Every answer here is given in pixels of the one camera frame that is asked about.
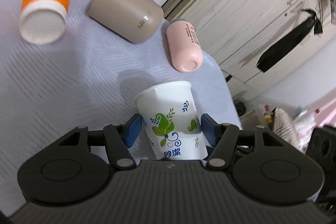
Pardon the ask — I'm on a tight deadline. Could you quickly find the white floral paper cup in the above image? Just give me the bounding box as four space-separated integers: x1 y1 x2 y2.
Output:
135 81 208 160

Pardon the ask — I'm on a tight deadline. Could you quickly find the pink cup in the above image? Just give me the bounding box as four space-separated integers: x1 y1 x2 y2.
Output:
166 19 203 72

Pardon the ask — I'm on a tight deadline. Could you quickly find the white tablecloth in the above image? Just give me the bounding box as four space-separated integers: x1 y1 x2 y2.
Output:
1 0 240 216

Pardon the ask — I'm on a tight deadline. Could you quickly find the black ribbon bow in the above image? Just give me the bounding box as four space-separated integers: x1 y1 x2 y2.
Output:
256 9 323 73

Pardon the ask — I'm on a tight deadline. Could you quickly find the wooden wardrobe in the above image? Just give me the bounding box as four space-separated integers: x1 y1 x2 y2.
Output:
163 0 335 101

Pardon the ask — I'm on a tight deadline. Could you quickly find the beige ceramic mug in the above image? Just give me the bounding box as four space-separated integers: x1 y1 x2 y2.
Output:
87 0 164 44

